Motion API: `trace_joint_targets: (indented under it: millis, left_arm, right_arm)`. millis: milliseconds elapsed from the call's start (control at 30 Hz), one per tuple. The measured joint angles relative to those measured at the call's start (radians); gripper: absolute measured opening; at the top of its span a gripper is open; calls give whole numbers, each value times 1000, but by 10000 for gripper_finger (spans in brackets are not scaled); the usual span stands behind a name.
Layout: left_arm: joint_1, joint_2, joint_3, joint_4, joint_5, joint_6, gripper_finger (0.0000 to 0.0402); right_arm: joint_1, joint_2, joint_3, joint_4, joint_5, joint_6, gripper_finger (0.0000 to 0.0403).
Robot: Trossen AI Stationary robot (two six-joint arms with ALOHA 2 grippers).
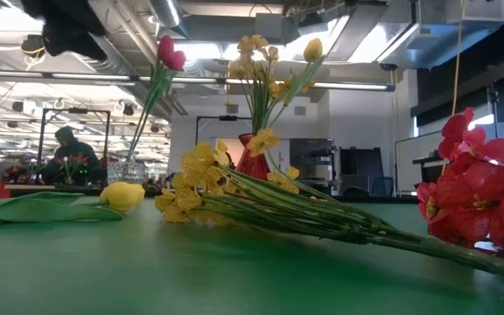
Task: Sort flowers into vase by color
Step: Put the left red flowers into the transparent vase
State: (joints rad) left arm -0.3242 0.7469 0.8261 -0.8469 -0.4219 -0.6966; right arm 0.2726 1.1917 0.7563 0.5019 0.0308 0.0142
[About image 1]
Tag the yellow artificial flower bunch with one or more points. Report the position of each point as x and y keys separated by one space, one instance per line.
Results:
x=199 y=168
x=252 y=44

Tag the red glass vase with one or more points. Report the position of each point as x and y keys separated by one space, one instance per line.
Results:
x=254 y=168

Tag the background potted flowers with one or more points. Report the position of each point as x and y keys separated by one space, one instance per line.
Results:
x=72 y=164

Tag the clear glass vase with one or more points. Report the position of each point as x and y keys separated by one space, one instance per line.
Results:
x=125 y=172

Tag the person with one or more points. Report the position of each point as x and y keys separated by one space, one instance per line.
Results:
x=70 y=153

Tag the green table mat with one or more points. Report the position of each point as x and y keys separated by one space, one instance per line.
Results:
x=147 y=271

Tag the black machine cabinet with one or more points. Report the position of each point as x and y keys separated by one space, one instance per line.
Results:
x=317 y=153

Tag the long ceiling light strip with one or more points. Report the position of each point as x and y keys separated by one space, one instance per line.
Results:
x=352 y=86

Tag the black panel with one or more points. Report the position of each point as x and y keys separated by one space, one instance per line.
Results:
x=361 y=168

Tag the whiteboard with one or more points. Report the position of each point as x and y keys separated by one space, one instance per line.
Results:
x=409 y=166

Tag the black shelf rack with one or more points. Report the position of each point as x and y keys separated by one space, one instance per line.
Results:
x=427 y=172

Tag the black tripod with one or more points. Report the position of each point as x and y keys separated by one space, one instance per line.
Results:
x=493 y=109

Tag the silver air duct unit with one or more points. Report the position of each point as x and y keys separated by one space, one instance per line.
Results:
x=431 y=44

